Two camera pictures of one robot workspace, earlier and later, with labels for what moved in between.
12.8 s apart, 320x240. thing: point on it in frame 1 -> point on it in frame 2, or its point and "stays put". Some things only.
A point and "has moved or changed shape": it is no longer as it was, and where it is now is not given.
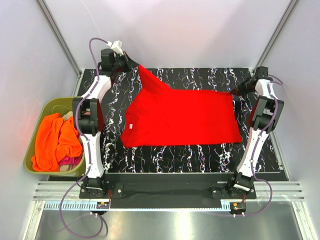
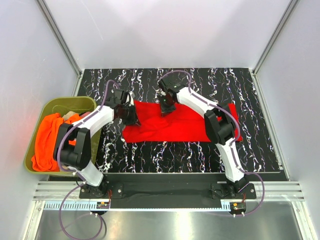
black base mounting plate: (167, 190) stays put
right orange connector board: (237, 206) stays put
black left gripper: (128, 62) -> (134, 121)
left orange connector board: (102, 205) stays put
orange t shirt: (57, 139) stays put
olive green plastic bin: (58, 105) stays put
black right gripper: (239, 90) -> (165, 111)
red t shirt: (159, 116) has moved or changed shape
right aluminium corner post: (275, 33) stays put
